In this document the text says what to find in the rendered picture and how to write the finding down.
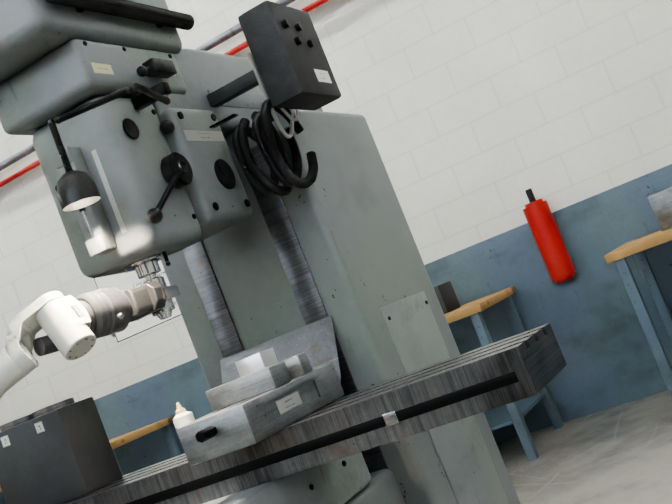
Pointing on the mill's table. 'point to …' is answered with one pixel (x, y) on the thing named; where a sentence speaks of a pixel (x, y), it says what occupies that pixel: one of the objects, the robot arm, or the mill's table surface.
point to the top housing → (46, 12)
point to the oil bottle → (182, 416)
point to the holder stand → (56, 454)
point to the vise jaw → (248, 386)
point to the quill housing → (121, 184)
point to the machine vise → (263, 411)
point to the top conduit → (132, 12)
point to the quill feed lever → (176, 167)
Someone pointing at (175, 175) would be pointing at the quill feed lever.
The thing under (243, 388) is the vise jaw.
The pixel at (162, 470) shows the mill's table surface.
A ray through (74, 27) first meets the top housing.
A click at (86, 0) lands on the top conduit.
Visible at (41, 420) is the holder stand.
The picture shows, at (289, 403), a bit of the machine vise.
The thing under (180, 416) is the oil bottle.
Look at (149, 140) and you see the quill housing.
